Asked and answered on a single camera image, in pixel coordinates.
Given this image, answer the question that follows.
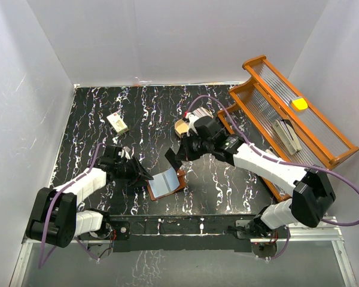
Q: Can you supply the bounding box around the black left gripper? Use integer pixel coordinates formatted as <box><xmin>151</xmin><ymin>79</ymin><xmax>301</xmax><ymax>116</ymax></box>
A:
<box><xmin>114</xmin><ymin>157</ymin><xmax>153</xmax><ymax>188</ymax></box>

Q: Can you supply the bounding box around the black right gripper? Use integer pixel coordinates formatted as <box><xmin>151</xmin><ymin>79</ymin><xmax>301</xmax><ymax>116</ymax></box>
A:
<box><xmin>175</xmin><ymin>131</ymin><xmax>213</xmax><ymax>163</ymax></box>

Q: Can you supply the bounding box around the orange leather card holder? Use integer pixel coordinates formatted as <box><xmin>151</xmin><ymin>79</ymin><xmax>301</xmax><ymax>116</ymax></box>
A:
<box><xmin>147</xmin><ymin>167</ymin><xmax>186</xmax><ymax>201</ymax></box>

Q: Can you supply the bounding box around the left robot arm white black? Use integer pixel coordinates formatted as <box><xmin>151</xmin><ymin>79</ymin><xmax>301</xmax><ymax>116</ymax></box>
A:
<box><xmin>25</xmin><ymin>145</ymin><xmax>153</xmax><ymax>248</ymax></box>

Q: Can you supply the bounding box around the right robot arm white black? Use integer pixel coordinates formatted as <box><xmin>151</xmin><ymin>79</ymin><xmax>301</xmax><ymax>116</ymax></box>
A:
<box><xmin>175</xmin><ymin>114</ymin><xmax>336</xmax><ymax>237</ymax></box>

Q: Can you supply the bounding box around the beige oval plastic tray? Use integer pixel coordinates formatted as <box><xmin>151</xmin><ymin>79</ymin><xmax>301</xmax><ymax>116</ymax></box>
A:
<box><xmin>174</xmin><ymin>119</ymin><xmax>188</xmax><ymax>138</ymax></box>

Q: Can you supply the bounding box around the white staples box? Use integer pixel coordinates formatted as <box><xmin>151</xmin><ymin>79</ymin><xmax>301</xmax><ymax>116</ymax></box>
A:
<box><xmin>107</xmin><ymin>112</ymin><xmax>129</xmax><ymax>135</ymax></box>

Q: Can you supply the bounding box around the small white stapler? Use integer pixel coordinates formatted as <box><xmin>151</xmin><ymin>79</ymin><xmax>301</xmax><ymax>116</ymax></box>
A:
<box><xmin>265</xmin><ymin>149</ymin><xmax>276</xmax><ymax>156</ymax></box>

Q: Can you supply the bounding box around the orange wooden tiered rack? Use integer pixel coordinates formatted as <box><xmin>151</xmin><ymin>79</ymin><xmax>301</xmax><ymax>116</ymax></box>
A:
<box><xmin>217</xmin><ymin>54</ymin><xmax>359</xmax><ymax>201</ymax></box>

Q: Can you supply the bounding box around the large grey black stapler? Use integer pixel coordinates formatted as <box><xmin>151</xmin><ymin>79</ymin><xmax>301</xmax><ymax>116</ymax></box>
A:
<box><xmin>272</xmin><ymin>119</ymin><xmax>302</xmax><ymax>155</ymax></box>

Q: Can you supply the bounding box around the yellow sticky note block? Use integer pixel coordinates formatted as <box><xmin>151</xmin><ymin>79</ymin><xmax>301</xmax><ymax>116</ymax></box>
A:
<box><xmin>290</xmin><ymin>97</ymin><xmax>309</xmax><ymax>112</ymax></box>

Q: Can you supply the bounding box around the black base rail with mounts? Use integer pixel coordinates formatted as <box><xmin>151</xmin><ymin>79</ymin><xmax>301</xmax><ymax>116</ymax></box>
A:
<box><xmin>77</xmin><ymin>213</ymin><xmax>291</xmax><ymax>255</ymax></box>

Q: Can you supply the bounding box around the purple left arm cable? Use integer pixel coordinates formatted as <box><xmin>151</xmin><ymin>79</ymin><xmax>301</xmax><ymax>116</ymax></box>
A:
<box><xmin>37</xmin><ymin>142</ymin><xmax>108</xmax><ymax>270</ymax></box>

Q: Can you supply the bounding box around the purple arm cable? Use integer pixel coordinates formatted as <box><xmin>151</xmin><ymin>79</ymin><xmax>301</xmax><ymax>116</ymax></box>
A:
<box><xmin>185</xmin><ymin>94</ymin><xmax>359</xmax><ymax>261</ymax></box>
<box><xmin>37</xmin><ymin>142</ymin><xmax>108</xmax><ymax>270</ymax></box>

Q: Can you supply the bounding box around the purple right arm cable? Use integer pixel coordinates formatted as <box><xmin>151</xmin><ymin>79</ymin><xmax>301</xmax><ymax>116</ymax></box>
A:
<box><xmin>185</xmin><ymin>94</ymin><xmax>359</xmax><ymax>261</ymax></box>

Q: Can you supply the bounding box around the aluminium frame profile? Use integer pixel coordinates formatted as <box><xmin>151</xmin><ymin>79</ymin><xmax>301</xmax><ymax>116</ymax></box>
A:
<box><xmin>11</xmin><ymin>223</ymin><xmax>357</xmax><ymax>286</ymax></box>

